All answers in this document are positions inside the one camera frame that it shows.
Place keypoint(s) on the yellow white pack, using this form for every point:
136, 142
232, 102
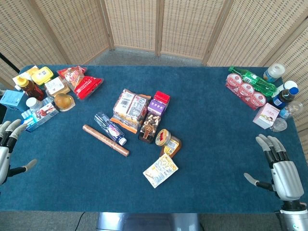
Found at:
24, 75

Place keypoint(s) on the blue table cloth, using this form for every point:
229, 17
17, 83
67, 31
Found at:
154, 173

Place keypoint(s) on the white capped bottle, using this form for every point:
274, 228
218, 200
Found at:
287, 85

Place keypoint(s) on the dark drink bottle blue cap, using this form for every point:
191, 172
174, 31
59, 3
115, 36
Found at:
285, 96

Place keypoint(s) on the white bottle blue label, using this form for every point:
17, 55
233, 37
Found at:
274, 72

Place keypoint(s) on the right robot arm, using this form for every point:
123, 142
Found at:
294, 215

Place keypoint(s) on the red white snack bag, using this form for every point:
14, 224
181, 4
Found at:
80, 81

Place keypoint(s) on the red carton box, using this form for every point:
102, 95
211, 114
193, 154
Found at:
162, 97

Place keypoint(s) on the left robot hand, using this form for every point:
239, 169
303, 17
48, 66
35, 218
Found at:
3, 154

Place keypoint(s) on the wrapped sandwich with label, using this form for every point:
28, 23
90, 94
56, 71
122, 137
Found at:
55, 87

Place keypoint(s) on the red white yogurt cup pack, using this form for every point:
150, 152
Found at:
245, 90

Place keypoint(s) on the blue white toothpaste box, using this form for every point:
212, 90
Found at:
41, 116

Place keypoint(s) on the green plastic bottle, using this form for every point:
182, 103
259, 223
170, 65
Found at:
253, 80

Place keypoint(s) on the small yellow snack bag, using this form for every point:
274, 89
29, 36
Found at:
160, 170

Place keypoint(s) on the brown tea bottle yellow cap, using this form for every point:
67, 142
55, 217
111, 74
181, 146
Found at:
30, 88

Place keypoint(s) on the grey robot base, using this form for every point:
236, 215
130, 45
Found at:
148, 221

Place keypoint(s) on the wrapped round bun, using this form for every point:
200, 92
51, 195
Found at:
64, 101

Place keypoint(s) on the clear glass cup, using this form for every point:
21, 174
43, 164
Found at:
279, 124

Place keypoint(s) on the yellow lidded container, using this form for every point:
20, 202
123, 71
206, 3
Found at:
42, 75

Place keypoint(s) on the purple carton box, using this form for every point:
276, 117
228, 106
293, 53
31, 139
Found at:
156, 106

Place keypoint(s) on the honey jar with gold lid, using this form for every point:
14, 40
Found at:
168, 142

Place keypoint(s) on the light blue box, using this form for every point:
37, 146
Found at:
11, 100

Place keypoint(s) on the orange white biscuit pack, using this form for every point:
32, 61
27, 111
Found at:
130, 110

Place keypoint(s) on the dark chocolate snack pack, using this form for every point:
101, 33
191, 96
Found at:
149, 127

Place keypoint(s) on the white capped jar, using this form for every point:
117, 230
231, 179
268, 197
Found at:
33, 103

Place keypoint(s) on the woven folding screen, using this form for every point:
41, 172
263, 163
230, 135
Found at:
154, 26

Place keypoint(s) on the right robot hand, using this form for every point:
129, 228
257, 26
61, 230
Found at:
285, 178

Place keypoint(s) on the clear empty plastic bottle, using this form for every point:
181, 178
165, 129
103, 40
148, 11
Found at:
290, 109

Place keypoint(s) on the pink white box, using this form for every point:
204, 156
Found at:
266, 115

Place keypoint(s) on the clear water bottle purple label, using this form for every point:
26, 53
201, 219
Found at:
109, 128

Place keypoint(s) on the brown paper-wrapped roll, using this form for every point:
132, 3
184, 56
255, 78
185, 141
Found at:
106, 140

